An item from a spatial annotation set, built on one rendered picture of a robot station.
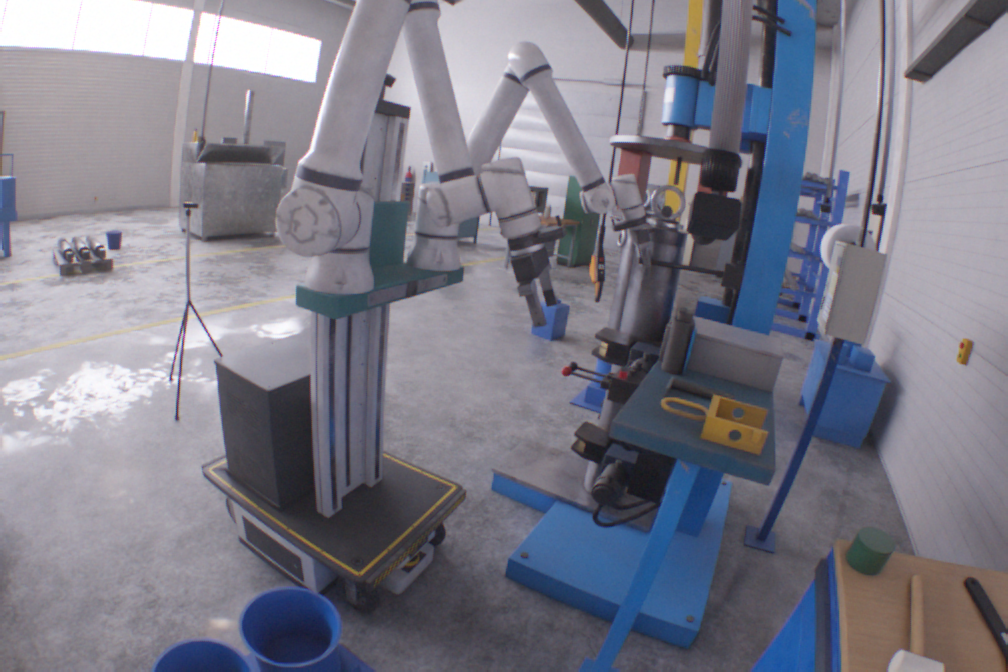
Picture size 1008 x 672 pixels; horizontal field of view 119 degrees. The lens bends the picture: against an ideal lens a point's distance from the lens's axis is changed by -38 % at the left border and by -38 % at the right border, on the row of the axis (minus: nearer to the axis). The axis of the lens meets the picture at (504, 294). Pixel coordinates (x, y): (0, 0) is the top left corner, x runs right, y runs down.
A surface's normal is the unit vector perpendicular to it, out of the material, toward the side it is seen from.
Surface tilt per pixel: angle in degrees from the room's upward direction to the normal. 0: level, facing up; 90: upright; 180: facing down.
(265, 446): 90
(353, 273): 68
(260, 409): 90
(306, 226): 97
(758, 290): 90
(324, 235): 99
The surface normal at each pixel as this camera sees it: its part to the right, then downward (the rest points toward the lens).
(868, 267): -0.49, 0.15
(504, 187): -0.01, 0.24
